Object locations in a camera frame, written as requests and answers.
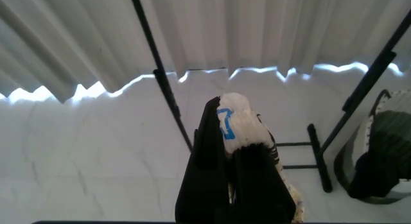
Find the black garment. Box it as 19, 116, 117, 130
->
348, 151, 411, 199

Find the cream printed garment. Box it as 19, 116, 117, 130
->
216, 92, 304, 223

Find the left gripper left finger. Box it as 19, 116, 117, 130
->
175, 96, 234, 223

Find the white laundry basket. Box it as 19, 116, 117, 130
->
333, 88, 411, 205

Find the white curtain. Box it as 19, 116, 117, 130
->
0, 0, 411, 103

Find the black clothes rack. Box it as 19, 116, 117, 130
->
129, 0, 411, 193

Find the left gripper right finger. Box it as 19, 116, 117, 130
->
232, 146, 297, 223

